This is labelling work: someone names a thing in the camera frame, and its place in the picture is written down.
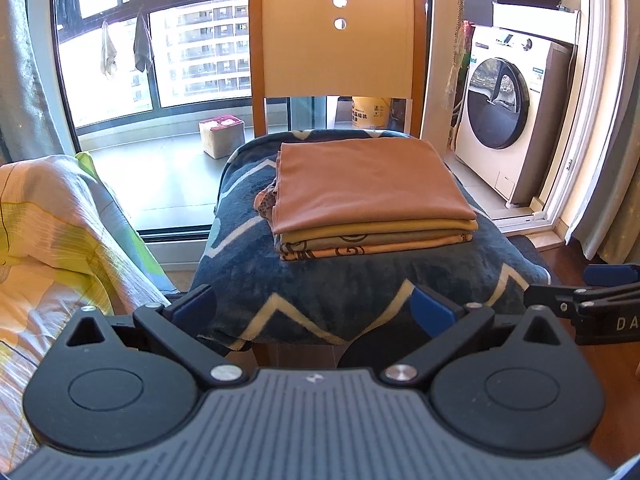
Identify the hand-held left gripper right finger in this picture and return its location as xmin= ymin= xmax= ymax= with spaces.
xmin=380 ymin=285 xmax=563 ymax=389

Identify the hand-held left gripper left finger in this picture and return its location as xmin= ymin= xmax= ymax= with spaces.
xmin=64 ymin=285 xmax=246 ymax=389

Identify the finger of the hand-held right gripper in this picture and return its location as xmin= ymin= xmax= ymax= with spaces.
xmin=575 ymin=265 xmax=640 ymax=313
xmin=524 ymin=284 xmax=601 ymax=318

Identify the dusty pink garment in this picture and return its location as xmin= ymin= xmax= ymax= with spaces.
xmin=274 ymin=138 xmax=478 ymax=235

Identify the grey star-print curtain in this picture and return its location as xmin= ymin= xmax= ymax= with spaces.
xmin=567 ymin=85 xmax=640 ymax=264
xmin=0 ymin=0 xmax=77 ymax=166

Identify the blue zigzag blanket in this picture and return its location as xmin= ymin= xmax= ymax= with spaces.
xmin=192 ymin=129 xmax=551 ymax=352

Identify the mustard folded garment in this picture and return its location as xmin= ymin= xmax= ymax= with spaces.
xmin=279 ymin=219 xmax=479 ymax=250

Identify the swirl-print folded garment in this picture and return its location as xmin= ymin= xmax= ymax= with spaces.
xmin=280 ymin=232 xmax=474 ymax=262

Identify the leopard-print folded garment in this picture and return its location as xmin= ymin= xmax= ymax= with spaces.
xmin=254 ymin=180 xmax=282 ymax=228

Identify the plaid bed sheet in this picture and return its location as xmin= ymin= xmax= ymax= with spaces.
xmin=0 ymin=155 xmax=176 ymax=466

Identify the beige storage box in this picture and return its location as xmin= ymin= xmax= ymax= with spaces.
xmin=199 ymin=116 xmax=246 ymax=160

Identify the yellow bucket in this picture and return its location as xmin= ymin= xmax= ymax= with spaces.
xmin=351 ymin=96 xmax=393 ymax=131

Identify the white washing machine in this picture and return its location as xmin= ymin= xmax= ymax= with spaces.
xmin=454 ymin=25 xmax=576 ymax=209

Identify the balcony window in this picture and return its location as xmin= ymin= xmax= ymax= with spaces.
xmin=52 ymin=0 xmax=436 ymax=137

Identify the light hanging cloth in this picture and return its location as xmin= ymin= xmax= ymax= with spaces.
xmin=99 ymin=21 xmax=119 ymax=80

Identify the white box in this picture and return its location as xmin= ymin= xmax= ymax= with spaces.
xmin=491 ymin=0 xmax=585 ymax=48

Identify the grey hanging cloth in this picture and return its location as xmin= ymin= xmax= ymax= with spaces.
xmin=133 ymin=10 xmax=154 ymax=74

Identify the wooden chair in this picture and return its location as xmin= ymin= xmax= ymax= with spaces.
xmin=248 ymin=0 xmax=429 ymax=371

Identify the white door frame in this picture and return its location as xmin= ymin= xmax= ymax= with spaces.
xmin=492 ymin=0 xmax=631 ymax=241

